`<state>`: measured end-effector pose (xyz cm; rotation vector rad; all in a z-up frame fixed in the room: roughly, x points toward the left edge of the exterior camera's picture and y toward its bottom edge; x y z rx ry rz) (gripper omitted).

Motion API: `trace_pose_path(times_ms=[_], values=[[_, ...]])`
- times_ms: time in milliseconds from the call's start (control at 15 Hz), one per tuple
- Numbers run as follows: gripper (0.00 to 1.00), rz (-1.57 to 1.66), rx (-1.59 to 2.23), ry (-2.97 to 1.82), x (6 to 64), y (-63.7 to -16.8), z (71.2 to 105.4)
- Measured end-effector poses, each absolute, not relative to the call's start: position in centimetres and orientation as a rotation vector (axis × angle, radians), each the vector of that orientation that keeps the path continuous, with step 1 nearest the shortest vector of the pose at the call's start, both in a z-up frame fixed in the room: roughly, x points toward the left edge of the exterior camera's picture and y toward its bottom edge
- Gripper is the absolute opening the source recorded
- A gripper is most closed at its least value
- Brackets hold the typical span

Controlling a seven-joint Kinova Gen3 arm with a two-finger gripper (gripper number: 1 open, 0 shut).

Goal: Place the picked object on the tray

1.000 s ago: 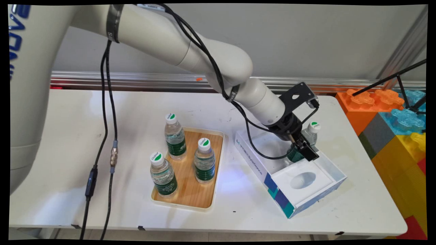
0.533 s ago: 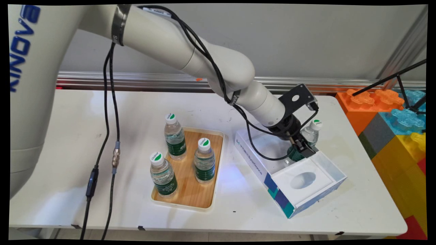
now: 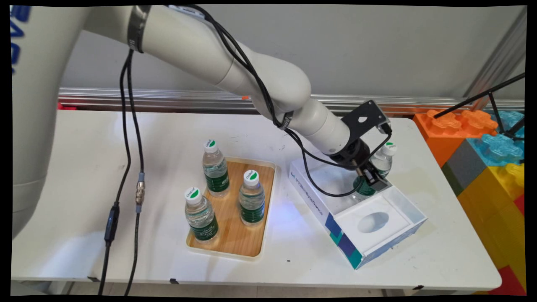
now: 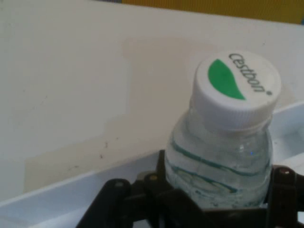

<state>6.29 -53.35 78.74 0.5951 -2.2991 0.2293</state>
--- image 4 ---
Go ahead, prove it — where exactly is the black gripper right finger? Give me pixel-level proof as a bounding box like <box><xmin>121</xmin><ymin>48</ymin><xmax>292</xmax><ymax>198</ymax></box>
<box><xmin>265</xmin><ymin>165</ymin><xmax>304</xmax><ymax>228</ymax></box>

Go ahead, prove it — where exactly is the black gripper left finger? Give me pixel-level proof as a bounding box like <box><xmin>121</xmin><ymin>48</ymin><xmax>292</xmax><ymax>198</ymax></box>
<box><xmin>76</xmin><ymin>149</ymin><xmax>205</xmax><ymax>228</ymax></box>

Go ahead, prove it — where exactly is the yellow panel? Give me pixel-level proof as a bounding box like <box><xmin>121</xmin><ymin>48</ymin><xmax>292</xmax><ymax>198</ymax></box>
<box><xmin>121</xmin><ymin>0</ymin><xmax>304</xmax><ymax>26</ymax></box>

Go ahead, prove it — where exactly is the white ByteDance cardboard box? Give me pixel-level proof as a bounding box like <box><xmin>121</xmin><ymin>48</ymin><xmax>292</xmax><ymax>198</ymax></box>
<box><xmin>0</xmin><ymin>101</ymin><xmax>304</xmax><ymax>228</ymax></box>

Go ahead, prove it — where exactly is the clear water bottle white cap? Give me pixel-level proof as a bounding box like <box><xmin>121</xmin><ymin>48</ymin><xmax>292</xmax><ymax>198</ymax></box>
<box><xmin>165</xmin><ymin>49</ymin><xmax>282</xmax><ymax>210</ymax></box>

